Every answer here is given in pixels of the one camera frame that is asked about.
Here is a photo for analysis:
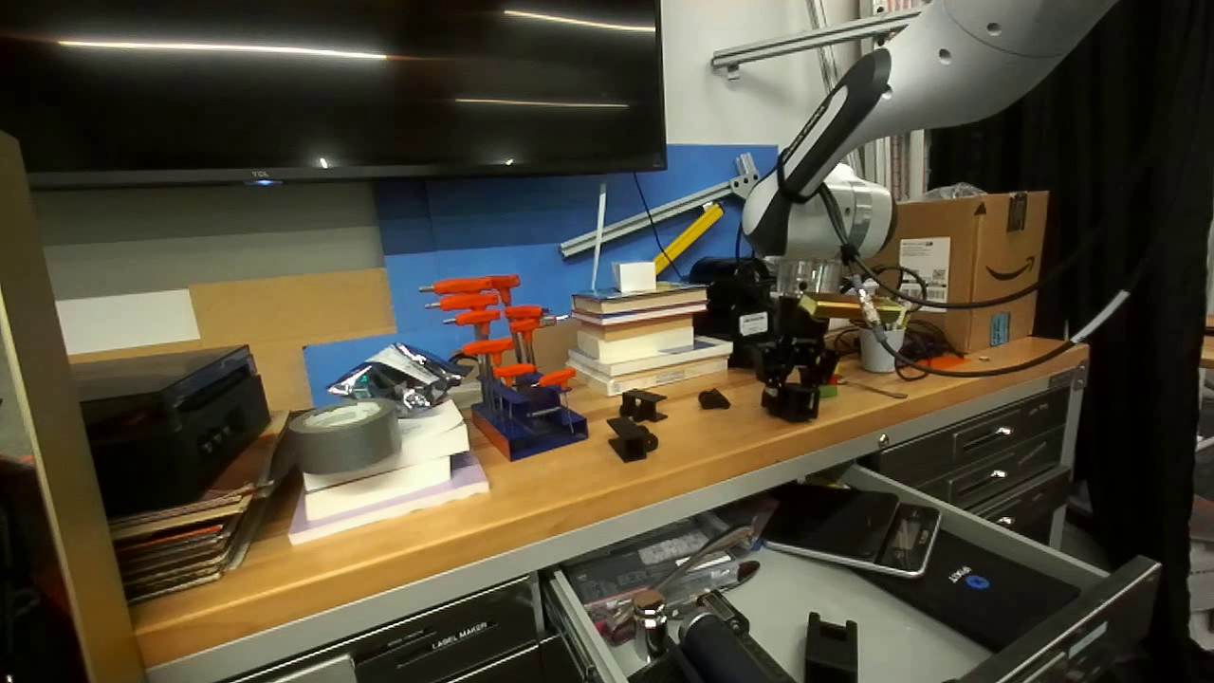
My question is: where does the grey drawer cabinet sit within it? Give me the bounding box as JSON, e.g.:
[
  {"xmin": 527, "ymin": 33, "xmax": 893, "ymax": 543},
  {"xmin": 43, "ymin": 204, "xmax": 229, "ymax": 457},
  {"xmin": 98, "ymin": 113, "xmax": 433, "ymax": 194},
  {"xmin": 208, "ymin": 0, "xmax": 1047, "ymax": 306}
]
[
  {"xmin": 230, "ymin": 571, "xmax": 586, "ymax": 683},
  {"xmin": 868, "ymin": 377, "xmax": 1094, "ymax": 552}
]

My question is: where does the white pen cup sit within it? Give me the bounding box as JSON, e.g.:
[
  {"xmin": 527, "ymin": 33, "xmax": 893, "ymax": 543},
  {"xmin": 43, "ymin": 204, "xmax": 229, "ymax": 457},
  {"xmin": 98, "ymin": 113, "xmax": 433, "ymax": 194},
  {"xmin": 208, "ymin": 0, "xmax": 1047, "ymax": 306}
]
[{"xmin": 856, "ymin": 324, "xmax": 910, "ymax": 381}]

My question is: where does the yellow bar tool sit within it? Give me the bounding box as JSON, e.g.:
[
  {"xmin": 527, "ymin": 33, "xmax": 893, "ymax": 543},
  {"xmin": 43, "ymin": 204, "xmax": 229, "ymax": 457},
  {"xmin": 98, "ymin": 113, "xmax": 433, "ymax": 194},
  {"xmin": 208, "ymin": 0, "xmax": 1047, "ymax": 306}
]
[{"xmin": 647, "ymin": 203, "xmax": 729, "ymax": 280}]

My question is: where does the thin hardcover book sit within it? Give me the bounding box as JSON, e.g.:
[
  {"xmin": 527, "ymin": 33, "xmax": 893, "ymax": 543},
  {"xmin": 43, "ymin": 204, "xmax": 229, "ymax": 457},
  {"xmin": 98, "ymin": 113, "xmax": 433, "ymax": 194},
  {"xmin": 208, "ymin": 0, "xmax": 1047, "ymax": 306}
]
[
  {"xmin": 573, "ymin": 306, "xmax": 705, "ymax": 337},
  {"xmin": 568, "ymin": 284, "xmax": 709, "ymax": 318}
]

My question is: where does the black printer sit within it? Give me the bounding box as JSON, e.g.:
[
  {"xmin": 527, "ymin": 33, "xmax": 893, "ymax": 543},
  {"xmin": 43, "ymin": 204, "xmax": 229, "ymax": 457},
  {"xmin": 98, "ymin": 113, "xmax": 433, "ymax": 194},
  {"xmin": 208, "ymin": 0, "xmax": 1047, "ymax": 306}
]
[{"xmin": 74, "ymin": 340, "xmax": 277, "ymax": 521}]

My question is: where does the blue wall board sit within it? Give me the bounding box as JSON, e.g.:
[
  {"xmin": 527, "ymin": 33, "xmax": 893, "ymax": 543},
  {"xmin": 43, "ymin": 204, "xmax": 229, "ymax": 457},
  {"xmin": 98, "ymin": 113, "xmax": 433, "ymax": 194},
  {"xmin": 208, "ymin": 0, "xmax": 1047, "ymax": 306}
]
[{"xmin": 298, "ymin": 141, "xmax": 794, "ymax": 409}]

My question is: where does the gold wrist camera bar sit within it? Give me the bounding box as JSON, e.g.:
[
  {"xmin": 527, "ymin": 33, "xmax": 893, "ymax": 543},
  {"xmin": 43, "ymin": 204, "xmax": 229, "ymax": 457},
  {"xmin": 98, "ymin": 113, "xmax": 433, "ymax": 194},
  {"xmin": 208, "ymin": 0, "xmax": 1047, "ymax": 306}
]
[{"xmin": 807, "ymin": 291, "xmax": 889, "ymax": 324}]

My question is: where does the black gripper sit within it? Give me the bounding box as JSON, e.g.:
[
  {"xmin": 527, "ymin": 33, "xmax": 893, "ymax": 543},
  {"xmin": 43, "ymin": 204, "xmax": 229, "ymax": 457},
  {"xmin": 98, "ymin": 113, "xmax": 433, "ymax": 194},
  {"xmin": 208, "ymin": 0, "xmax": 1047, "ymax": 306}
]
[{"xmin": 755, "ymin": 296, "xmax": 843, "ymax": 427}]

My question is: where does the clear plastic parts bag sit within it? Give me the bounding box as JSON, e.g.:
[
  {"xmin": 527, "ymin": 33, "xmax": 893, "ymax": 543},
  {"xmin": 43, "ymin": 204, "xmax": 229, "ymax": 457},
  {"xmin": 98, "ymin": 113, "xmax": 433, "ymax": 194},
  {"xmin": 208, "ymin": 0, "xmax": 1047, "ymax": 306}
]
[{"xmin": 593, "ymin": 500, "xmax": 776, "ymax": 600}]

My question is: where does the red pink package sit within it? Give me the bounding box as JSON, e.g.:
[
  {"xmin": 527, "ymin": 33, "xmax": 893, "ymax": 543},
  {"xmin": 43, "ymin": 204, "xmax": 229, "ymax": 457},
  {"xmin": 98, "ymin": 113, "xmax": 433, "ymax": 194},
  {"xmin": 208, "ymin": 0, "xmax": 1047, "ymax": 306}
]
[{"xmin": 573, "ymin": 572, "xmax": 659, "ymax": 642}]

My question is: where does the stack of flat boards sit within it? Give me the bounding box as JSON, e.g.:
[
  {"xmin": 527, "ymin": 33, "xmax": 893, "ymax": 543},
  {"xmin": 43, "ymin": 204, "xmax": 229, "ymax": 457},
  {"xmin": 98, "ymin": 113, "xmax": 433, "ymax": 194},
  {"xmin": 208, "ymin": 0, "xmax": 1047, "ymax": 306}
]
[{"xmin": 106, "ymin": 421, "xmax": 306, "ymax": 607}]

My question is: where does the cardboard shipping box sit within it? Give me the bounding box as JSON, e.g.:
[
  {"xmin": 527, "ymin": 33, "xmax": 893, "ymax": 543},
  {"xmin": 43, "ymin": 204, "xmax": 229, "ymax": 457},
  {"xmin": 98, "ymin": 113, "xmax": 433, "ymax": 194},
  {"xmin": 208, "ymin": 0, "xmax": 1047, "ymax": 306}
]
[{"xmin": 893, "ymin": 185, "xmax": 1056, "ymax": 356}]

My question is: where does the grey metal drawer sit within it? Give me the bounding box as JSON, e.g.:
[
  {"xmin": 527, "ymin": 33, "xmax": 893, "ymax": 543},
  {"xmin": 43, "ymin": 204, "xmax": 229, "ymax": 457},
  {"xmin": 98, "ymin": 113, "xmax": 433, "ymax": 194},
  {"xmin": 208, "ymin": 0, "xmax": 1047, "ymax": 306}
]
[{"xmin": 541, "ymin": 459, "xmax": 1166, "ymax": 683}]

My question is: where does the black box blue logo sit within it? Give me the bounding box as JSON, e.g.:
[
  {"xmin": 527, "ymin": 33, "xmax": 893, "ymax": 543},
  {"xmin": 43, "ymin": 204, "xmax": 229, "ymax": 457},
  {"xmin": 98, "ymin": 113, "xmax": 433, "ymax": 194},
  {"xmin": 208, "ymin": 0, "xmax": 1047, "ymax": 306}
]
[{"xmin": 868, "ymin": 528, "xmax": 1087, "ymax": 655}]

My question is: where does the black-handled chrome ratchet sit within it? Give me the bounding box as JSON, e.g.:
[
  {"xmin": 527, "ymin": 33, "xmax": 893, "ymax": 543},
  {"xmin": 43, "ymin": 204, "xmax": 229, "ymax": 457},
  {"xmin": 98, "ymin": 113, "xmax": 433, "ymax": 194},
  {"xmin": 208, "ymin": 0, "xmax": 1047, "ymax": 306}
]
[{"xmin": 629, "ymin": 600, "xmax": 679, "ymax": 664}]

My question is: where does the wooden post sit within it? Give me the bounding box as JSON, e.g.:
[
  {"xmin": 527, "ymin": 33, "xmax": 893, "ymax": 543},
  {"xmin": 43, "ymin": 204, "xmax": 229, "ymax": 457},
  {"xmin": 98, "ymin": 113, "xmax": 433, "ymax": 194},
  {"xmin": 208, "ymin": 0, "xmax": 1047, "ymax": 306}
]
[{"xmin": 0, "ymin": 128, "xmax": 149, "ymax": 683}]

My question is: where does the grey duct tape roll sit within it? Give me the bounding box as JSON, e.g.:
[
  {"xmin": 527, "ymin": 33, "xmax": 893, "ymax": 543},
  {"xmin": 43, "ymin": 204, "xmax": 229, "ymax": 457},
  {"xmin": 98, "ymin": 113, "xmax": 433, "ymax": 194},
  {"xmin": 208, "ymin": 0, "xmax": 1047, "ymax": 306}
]
[{"xmin": 284, "ymin": 397, "xmax": 406, "ymax": 480}]

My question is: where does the crumpled silver foil bag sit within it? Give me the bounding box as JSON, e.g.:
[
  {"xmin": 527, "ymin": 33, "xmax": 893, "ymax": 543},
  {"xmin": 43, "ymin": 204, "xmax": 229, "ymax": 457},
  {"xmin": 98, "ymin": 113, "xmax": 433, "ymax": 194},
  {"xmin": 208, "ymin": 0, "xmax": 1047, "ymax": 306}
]
[{"xmin": 331, "ymin": 337, "xmax": 471, "ymax": 419}]

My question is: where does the thin white rod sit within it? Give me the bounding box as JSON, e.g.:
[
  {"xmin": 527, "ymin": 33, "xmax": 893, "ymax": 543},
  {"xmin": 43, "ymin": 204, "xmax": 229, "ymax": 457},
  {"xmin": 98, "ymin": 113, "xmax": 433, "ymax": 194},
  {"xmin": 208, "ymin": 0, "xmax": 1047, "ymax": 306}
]
[{"xmin": 586, "ymin": 182, "xmax": 610, "ymax": 296}]

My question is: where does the black cable silver sleeve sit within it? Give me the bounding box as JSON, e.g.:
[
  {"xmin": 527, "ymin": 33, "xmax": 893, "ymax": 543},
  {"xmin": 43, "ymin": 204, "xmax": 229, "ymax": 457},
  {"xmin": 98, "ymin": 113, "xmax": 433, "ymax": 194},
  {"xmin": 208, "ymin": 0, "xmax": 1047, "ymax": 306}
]
[{"xmin": 920, "ymin": 244, "xmax": 1150, "ymax": 382}]

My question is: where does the thick hardcover book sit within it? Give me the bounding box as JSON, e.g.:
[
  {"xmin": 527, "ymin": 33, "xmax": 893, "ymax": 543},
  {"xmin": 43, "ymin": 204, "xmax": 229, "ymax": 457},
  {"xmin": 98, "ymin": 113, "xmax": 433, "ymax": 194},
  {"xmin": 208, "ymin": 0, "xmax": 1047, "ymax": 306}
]
[
  {"xmin": 562, "ymin": 347, "xmax": 736, "ymax": 397},
  {"xmin": 568, "ymin": 324, "xmax": 713, "ymax": 371}
]

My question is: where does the lilac flat board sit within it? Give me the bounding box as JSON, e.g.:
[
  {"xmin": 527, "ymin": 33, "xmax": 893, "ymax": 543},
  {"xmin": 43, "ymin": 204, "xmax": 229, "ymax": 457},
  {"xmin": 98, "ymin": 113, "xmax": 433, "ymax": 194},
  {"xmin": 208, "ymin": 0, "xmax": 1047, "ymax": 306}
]
[{"xmin": 284, "ymin": 457, "xmax": 494, "ymax": 552}]

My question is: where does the black plastic part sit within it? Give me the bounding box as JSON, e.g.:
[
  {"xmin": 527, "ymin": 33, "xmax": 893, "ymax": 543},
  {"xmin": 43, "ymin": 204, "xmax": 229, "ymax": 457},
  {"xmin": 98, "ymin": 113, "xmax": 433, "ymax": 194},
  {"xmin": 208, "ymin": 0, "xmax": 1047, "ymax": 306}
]
[
  {"xmin": 761, "ymin": 381, "xmax": 825, "ymax": 427},
  {"xmin": 603, "ymin": 415, "xmax": 664, "ymax": 468}
]

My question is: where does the white-rimmed digital scale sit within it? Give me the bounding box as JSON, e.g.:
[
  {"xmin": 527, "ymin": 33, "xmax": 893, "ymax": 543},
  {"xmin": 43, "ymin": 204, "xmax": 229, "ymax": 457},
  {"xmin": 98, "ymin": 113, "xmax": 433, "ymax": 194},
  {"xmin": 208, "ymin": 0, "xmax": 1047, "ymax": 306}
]
[{"xmin": 760, "ymin": 481, "xmax": 949, "ymax": 585}]

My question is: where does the black plastic bracket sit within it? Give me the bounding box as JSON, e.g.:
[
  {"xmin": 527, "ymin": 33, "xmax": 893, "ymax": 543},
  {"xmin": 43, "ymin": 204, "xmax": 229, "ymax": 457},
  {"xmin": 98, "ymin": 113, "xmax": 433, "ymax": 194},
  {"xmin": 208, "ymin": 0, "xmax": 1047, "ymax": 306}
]
[{"xmin": 801, "ymin": 607, "xmax": 862, "ymax": 683}]

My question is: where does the brown cardboard sheet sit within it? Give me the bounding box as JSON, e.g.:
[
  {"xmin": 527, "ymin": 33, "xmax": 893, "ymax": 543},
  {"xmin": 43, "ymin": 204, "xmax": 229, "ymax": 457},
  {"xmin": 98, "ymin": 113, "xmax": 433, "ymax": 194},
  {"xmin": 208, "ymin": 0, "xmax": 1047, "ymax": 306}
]
[{"xmin": 187, "ymin": 265, "xmax": 398, "ymax": 419}]

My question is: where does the white paper sheet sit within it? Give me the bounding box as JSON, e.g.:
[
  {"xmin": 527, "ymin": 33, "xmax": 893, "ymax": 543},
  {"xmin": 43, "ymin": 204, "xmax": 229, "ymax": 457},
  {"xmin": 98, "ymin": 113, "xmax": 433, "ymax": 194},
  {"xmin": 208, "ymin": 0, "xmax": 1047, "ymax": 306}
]
[{"xmin": 53, "ymin": 284, "xmax": 206, "ymax": 362}]

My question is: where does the large black television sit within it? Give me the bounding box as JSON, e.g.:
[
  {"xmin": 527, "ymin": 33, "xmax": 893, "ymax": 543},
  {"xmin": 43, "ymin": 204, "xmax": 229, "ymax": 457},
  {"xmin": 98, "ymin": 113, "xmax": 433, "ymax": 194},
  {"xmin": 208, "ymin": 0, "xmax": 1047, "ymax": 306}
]
[{"xmin": 0, "ymin": 0, "xmax": 671, "ymax": 189}]

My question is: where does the blue hex key stand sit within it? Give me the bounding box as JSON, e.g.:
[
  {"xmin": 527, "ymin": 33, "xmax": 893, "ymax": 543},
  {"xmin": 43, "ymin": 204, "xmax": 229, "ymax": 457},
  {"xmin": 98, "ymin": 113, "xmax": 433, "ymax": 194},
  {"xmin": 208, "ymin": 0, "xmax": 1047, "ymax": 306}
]
[{"xmin": 468, "ymin": 371, "xmax": 593, "ymax": 464}]

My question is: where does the black curtain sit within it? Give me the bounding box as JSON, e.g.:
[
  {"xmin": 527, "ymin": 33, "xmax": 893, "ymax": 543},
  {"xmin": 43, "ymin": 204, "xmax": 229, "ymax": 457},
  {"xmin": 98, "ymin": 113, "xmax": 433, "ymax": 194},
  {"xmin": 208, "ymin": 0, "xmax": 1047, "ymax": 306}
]
[{"xmin": 924, "ymin": 0, "xmax": 1214, "ymax": 683}]

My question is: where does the small white box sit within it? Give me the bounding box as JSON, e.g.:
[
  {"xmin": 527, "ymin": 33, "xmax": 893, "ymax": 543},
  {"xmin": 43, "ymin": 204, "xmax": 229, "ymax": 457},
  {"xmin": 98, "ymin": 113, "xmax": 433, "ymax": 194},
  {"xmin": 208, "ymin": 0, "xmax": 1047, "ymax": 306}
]
[{"xmin": 616, "ymin": 257, "xmax": 664, "ymax": 301}]

